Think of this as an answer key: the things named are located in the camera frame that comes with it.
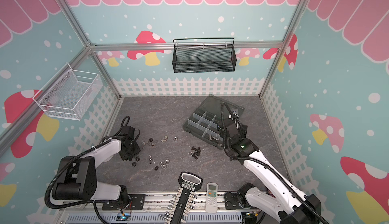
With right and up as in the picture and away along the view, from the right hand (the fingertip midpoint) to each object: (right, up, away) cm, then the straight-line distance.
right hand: (229, 123), depth 76 cm
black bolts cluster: (-17, -19, +13) cm, 29 cm away
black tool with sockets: (-23, -38, -2) cm, 44 cm away
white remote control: (-10, -37, -2) cm, 38 cm away
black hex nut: (-47, -12, +20) cm, 53 cm away
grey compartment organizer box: (-13, -2, +26) cm, 29 cm away
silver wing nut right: (-38, -12, +20) cm, 45 cm away
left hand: (-54, -20, +14) cm, 59 cm away
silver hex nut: (-31, -11, +20) cm, 39 cm away
